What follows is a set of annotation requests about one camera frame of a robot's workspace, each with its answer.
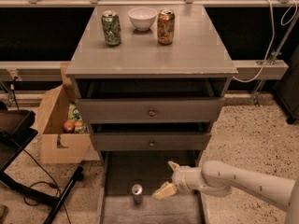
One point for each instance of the grey bottom drawer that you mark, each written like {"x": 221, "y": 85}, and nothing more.
{"x": 150, "y": 169}

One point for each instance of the grey drawer cabinet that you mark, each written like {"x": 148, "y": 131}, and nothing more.
{"x": 196, "y": 52}

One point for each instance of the grey middle drawer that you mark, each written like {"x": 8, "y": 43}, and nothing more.
{"x": 149, "y": 136}

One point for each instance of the red apple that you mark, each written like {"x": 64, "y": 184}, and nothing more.
{"x": 69, "y": 126}

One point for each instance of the orange fruit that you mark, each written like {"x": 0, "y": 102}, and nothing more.
{"x": 78, "y": 123}

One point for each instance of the grey top drawer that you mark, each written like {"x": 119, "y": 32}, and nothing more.
{"x": 148, "y": 100}

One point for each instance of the orange soda can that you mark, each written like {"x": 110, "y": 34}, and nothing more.
{"x": 166, "y": 26}

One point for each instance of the white ceramic bowl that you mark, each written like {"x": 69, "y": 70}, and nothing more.
{"x": 142, "y": 18}

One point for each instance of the dark cabinet at right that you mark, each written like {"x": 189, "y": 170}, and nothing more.
{"x": 287, "y": 89}

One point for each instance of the grey drawer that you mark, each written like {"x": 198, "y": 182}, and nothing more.
{"x": 148, "y": 100}
{"x": 150, "y": 169}
{"x": 149, "y": 136}

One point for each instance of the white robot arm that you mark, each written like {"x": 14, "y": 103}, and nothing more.
{"x": 216, "y": 178}

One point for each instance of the cardboard box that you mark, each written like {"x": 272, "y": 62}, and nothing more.
{"x": 56, "y": 145}

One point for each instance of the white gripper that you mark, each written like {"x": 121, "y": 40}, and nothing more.
{"x": 181, "y": 176}

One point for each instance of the green soda can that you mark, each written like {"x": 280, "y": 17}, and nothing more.
{"x": 111, "y": 27}

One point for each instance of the green snack bag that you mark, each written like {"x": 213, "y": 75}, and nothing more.
{"x": 73, "y": 113}

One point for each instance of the silver redbull can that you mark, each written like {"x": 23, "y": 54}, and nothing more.
{"x": 137, "y": 192}

